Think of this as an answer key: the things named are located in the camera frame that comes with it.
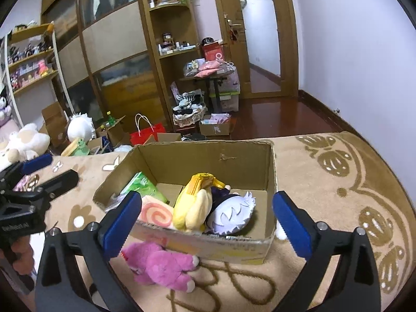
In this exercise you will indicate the white shelf rack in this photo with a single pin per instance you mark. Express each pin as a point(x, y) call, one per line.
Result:
point(29, 57)

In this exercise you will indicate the green yellow toy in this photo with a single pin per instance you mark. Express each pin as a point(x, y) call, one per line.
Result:
point(76, 148)

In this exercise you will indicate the green bottle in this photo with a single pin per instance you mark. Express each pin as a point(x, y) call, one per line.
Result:
point(110, 118)

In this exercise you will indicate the red box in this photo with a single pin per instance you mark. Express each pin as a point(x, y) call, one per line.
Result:
point(213, 52)

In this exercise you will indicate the pink plush toy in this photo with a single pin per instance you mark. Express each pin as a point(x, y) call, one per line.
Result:
point(156, 263)

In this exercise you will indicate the yellow banana plush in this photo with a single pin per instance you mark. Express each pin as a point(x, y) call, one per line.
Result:
point(191, 208)

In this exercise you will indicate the pink swirl roll plush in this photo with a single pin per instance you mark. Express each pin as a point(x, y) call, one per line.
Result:
point(156, 214)

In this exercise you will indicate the small cardboard box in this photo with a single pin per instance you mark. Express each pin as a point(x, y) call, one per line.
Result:
point(214, 130)

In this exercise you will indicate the small wooden side table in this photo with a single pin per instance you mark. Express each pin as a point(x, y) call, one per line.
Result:
point(208, 78)

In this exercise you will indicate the white round plush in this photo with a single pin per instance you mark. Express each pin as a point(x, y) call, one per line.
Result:
point(79, 128)

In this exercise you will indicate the white plush dog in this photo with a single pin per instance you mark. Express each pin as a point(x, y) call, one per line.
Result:
point(29, 139)

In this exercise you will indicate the wooden door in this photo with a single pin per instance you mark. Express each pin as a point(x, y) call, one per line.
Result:
point(224, 0)

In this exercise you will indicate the plastic storage box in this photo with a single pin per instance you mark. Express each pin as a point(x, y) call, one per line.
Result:
point(229, 100)

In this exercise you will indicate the person's left hand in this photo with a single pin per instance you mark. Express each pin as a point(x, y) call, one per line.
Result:
point(19, 256)

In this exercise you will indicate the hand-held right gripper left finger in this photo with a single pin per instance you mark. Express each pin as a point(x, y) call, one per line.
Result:
point(120, 224)

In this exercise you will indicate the green tissue packet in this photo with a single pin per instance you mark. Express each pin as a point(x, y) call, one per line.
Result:
point(143, 185)

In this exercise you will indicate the wooden wardrobe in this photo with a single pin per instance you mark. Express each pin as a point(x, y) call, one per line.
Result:
point(110, 39)

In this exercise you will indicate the lace wicker basket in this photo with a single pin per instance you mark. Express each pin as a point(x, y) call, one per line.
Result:
point(188, 120)

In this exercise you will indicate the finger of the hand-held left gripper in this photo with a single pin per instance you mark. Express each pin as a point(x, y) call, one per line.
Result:
point(35, 164)
point(58, 183)

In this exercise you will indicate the flat cardboard box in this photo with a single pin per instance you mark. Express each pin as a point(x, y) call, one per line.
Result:
point(169, 137)

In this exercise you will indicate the open brown cardboard box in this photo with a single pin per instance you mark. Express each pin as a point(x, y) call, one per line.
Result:
point(53, 120)

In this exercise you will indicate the purple white plush doll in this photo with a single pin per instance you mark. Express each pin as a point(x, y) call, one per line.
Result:
point(230, 214)

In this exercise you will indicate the red paper bag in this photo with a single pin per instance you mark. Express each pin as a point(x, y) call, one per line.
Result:
point(143, 138)

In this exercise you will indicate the cardboard box with bottles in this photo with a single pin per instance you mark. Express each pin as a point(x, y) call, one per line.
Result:
point(112, 133)

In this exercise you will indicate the pink packets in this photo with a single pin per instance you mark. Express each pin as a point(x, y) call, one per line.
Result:
point(208, 66)

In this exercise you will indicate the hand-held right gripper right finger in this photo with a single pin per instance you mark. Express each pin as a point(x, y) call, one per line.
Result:
point(292, 224)

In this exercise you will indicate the black purple plush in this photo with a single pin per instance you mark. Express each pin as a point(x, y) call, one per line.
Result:
point(5, 104)

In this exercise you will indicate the striped black white socks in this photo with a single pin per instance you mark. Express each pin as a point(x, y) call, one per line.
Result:
point(188, 100)

